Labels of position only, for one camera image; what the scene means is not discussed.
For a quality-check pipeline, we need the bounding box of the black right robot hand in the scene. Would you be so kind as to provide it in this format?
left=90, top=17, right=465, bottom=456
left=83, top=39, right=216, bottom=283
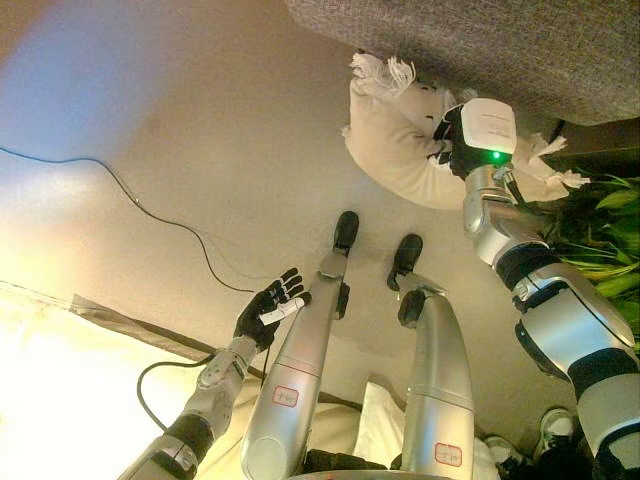
left=432, top=97, right=519, bottom=180

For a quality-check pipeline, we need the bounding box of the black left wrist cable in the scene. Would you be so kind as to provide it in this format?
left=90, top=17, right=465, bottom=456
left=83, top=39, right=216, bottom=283
left=136, top=345, right=272, bottom=434

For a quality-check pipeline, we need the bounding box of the white cloth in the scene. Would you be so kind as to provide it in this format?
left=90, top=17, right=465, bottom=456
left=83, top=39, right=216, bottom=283
left=351, top=381, right=410, bottom=457

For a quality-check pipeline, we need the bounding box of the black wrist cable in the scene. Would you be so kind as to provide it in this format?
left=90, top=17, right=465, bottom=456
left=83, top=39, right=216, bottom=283
left=502, top=168, right=527, bottom=206
left=136, top=345, right=272, bottom=434

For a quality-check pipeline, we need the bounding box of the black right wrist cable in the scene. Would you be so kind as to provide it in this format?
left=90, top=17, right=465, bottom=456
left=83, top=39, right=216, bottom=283
left=502, top=168, right=527, bottom=206

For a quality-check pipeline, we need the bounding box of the black robot waist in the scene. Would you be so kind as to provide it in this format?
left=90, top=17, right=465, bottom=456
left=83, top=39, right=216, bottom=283
left=298, top=447, right=404, bottom=480

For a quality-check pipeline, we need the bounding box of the silver right robot leg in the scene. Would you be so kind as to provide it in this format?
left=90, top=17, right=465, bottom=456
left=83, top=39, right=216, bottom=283
left=386, top=233, right=476, bottom=474

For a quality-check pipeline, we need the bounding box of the white tasselled pillow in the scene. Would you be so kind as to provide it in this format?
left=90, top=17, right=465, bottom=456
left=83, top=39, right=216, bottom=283
left=341, top=51, right=592, bottom=212

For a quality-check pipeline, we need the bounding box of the pale rug with dark edge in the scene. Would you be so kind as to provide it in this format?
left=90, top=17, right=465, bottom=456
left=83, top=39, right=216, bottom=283
left=0, top=279, right=361, bottom=480

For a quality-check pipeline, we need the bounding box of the silver robot leg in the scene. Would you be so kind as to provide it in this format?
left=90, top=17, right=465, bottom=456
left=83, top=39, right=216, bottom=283
left=386, top=233, right=476, bottom=474
left=239, top=210, right=361, bottom=480

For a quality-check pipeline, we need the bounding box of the green leafy plant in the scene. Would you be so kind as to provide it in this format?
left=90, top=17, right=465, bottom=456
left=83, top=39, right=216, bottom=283
left=541, top=168, right=640, bottom=351

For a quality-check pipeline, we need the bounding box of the white sneaker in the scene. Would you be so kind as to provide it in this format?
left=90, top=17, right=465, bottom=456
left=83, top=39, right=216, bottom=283
left=531, top=406, right=577, bottom=462
left=481, top=434, right=526, bottom=474

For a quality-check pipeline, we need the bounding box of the thin black floor cable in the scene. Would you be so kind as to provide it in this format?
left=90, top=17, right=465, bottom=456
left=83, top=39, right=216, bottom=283
left=0, top=146, right=257, bottom=294

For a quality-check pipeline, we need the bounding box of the grey fabric sofa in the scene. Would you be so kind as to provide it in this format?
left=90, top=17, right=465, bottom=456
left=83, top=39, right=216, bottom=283
left=283, top=0, right=640, bottom=127

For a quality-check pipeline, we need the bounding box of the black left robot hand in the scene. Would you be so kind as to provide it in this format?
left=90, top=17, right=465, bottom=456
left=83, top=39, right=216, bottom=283
left=232, top=267, right=313, bottom=354

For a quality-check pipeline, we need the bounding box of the silver left robot leg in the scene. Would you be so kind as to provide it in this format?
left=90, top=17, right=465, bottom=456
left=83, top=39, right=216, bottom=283
left=239, top=210, right=361, bottom=480

